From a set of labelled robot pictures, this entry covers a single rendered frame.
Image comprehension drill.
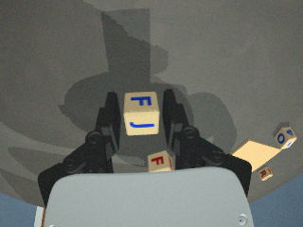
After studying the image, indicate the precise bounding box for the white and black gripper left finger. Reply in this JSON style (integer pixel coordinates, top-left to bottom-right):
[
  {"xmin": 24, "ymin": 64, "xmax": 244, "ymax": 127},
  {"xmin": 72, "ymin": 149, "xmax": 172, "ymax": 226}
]
[{"xmin": 38, "ymin": 92, "xmax": 121, "ymax": 209}]

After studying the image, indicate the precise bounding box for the tan flat mat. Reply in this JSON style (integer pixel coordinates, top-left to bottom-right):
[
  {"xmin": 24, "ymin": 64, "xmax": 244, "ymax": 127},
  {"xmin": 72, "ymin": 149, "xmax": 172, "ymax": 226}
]
[{"xmin": 230, "ymin": 139, "xmax": 281, "ymax": 172}]

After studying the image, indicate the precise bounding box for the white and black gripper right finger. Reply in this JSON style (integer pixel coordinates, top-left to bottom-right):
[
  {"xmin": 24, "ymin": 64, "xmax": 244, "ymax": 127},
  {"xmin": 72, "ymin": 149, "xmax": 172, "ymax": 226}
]
[{"xmin": 162, "ymin": 89, "xmax": 252, "ymax": 199}]

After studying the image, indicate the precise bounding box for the cream letter block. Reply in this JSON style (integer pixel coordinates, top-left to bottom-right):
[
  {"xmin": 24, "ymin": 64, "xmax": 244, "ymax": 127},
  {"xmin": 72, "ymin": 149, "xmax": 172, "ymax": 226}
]
[
  {"xmin": 258, "ymin": 166, "xmax": 273, "ymax": 181},
  {"xmin": 275, "ymin": 127, "xmax": 297, "ymax": 149},
  {"xmin": 148, "ymin": 150, "xmax": 173, "ymax": 172},
  {"xmin": 124, "ymin": 92, "xmax": 159, "ymax": 135}
]

